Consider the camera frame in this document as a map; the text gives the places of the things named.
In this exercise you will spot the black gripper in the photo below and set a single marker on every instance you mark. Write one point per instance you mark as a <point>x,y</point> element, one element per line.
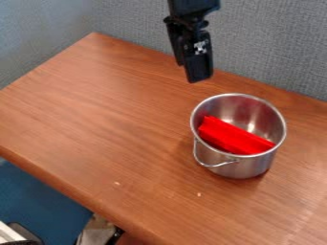
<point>188,15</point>

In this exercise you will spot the stainless steel pot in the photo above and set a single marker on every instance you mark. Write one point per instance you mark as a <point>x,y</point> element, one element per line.
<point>256,115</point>

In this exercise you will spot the red plastic block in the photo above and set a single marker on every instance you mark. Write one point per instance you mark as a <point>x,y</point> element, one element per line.
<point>230,138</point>

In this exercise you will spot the white and black floor object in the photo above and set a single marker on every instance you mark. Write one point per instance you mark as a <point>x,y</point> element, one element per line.
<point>14,234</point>

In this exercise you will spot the grey table leg bracket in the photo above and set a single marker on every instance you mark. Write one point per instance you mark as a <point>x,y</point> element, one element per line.
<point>99,232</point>

